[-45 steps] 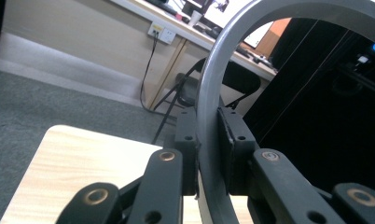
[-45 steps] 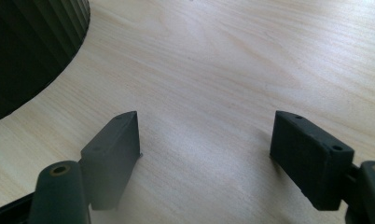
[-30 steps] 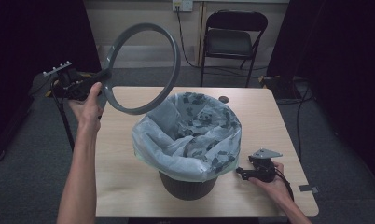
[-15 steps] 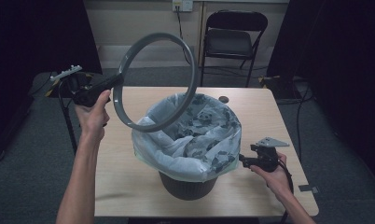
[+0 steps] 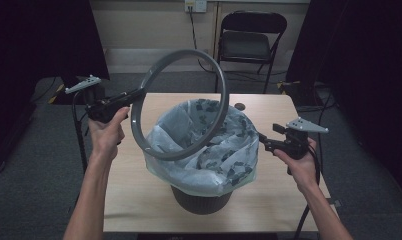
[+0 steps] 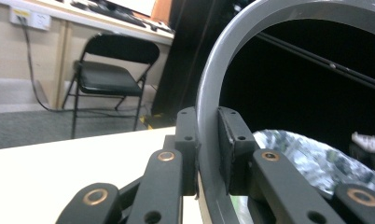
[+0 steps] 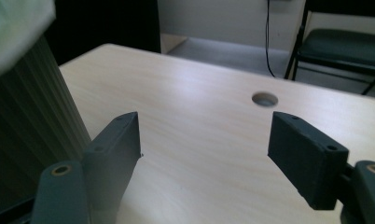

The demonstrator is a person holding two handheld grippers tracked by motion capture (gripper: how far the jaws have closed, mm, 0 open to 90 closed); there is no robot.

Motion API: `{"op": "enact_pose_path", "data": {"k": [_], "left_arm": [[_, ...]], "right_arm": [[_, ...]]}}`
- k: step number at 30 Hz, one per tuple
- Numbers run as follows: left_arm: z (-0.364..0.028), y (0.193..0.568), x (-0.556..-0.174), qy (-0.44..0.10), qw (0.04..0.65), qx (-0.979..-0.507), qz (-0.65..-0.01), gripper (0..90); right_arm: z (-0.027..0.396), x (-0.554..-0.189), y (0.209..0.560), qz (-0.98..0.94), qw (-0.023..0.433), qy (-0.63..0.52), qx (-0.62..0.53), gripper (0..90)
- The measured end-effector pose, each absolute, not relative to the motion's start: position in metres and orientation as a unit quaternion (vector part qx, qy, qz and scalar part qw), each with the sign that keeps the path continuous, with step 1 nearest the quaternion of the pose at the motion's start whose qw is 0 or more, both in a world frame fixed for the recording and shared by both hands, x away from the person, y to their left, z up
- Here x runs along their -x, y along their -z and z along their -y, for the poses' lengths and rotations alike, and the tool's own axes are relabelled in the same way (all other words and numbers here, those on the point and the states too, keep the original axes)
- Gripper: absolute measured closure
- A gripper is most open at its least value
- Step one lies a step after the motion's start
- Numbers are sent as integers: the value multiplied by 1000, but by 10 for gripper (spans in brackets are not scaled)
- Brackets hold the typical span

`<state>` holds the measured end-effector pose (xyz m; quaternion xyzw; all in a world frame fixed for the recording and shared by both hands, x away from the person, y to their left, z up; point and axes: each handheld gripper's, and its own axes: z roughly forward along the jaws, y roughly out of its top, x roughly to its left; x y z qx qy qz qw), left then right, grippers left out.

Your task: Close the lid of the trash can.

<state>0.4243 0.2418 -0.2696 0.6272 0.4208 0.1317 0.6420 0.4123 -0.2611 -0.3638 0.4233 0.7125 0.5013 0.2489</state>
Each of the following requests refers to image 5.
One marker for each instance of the white wall power outlet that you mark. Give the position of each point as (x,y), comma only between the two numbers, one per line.
(195,5)

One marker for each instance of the person's right hand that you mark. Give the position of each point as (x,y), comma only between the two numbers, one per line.
(304,171)

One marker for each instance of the dark round table grommet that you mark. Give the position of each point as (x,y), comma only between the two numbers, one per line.
(240,106)

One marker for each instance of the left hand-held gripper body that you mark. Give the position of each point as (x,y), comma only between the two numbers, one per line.
(102,108)

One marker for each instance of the dark grey trash bin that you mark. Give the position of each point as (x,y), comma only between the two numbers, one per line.
(200,203)

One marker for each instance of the grey tape strip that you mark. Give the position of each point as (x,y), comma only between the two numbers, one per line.
(336,202)

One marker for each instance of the black folding chair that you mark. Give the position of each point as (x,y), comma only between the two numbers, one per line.
(245,46)

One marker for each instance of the panda print garbage bag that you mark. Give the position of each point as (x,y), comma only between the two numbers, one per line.
(219,166)

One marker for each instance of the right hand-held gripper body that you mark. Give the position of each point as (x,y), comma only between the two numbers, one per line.
(297,146)

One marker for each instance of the black curtain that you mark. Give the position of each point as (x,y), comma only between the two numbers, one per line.
(372,66)
(22,50)

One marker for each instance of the person's left hand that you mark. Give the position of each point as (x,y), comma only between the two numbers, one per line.
(105,138)

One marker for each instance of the black stand base yellow stripes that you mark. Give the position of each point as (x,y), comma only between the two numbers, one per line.
(64,96)

